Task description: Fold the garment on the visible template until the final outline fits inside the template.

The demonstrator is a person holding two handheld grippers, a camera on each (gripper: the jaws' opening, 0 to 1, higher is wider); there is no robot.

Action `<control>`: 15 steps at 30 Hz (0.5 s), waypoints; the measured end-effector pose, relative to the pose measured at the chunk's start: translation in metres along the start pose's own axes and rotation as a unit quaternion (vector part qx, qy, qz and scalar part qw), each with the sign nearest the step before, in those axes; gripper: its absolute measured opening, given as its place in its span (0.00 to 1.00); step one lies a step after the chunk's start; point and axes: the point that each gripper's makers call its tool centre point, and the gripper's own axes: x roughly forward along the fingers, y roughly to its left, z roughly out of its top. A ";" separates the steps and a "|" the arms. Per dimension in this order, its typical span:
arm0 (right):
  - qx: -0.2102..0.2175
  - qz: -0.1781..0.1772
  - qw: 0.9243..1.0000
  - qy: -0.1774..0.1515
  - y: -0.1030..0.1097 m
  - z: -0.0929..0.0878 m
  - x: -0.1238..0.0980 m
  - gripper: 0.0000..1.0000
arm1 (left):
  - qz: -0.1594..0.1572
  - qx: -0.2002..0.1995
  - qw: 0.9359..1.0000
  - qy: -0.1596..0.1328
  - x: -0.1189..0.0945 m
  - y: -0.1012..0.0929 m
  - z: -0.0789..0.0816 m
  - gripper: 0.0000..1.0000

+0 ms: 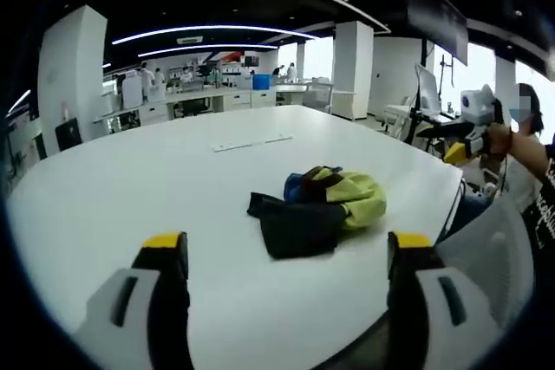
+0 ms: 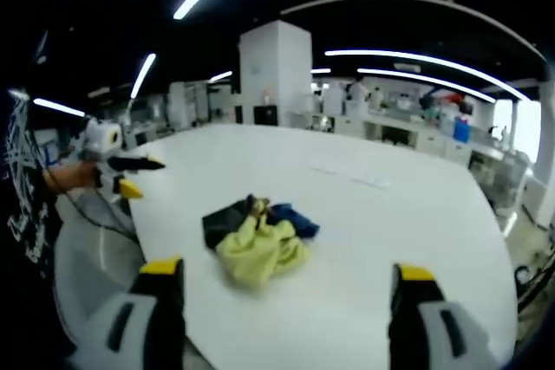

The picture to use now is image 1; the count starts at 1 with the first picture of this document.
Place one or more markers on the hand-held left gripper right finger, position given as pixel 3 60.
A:
pixel 429 313

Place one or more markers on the person's black printed shirt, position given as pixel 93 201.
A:
pixel 544 209

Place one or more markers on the white lab cabinet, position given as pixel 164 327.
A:
pixel 132 93

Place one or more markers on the computer monitor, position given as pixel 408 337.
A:
pixel 428 90

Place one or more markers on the white mesh office chair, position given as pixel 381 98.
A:
pixel 490 248

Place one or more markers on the person's right hand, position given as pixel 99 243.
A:
pixel 499 140

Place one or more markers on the long white workbench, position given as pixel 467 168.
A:
pixel 204 101

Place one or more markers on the hanging black screen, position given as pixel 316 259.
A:
pixel 438 19

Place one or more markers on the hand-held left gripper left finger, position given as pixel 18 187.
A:
pixel 130 313

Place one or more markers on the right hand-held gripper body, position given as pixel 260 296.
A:
pixel 477 105

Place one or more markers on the black tripod stand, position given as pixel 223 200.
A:
pixel 414 121

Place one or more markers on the multicoloured garment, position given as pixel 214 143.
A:
pixel 303 227

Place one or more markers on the blue storage bin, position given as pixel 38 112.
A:
pixel 262 82

